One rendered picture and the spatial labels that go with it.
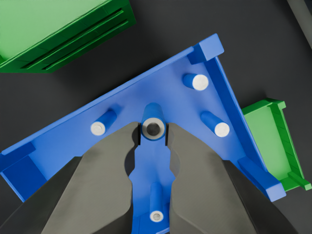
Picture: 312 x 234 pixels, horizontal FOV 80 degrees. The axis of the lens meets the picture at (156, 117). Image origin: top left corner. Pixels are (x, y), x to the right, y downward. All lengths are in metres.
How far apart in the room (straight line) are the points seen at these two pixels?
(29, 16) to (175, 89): 0.36
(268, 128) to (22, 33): 0.72
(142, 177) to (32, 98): 0.49
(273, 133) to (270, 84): 0.16
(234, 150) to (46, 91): 0.56
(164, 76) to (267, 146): 0.54
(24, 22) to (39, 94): 0.25
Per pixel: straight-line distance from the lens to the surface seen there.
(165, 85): 0.27
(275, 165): 0.78
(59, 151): 0.32
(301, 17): 0.72
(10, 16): 0.53
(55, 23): 0.48
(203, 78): 0.21
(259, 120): 0.69
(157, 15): 0.61
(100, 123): 0.22
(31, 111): 0.72
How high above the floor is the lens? 0.59
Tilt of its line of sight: 77 degrees down
